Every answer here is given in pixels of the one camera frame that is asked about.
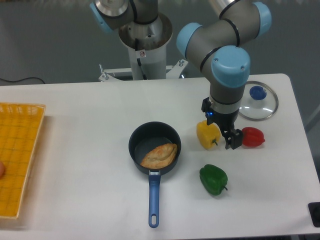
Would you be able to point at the red bell pepper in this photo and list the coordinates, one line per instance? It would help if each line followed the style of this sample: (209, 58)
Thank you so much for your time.
(252, 137)

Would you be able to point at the black device at table edge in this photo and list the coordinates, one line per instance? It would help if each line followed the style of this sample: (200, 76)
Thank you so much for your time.
(314, 210)

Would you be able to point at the glass pot lid blue knob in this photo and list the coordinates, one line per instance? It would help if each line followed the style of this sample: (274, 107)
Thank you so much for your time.
(259, 102)

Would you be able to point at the yellow woven basket tray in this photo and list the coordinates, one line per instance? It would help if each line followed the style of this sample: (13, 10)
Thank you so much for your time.
(20, 125)

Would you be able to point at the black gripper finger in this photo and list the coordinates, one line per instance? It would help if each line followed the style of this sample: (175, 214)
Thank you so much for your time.
(227, 137)
(236, 138)

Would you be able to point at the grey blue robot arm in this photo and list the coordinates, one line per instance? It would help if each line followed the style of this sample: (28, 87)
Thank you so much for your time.
(214, 50)

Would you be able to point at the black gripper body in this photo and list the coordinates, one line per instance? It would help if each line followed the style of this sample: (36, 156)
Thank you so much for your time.
(225, 121)

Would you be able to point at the baked pastry turnover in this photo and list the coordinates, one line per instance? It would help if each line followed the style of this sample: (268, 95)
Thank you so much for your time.
(160, 157)

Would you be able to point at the orange object in basket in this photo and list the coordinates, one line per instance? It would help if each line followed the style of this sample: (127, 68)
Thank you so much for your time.
(2, 169)

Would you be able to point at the yellow bell pepper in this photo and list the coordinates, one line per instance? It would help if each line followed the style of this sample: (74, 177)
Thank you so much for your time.
(208, 135)

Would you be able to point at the dark pot with blue handle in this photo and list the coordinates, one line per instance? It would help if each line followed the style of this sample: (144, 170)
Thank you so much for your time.
(143, 140)

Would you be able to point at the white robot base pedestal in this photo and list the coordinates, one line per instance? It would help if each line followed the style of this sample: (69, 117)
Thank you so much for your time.
(147, 52)

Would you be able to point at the green bell pepper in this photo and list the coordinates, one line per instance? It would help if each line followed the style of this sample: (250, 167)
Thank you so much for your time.
(214, 179)

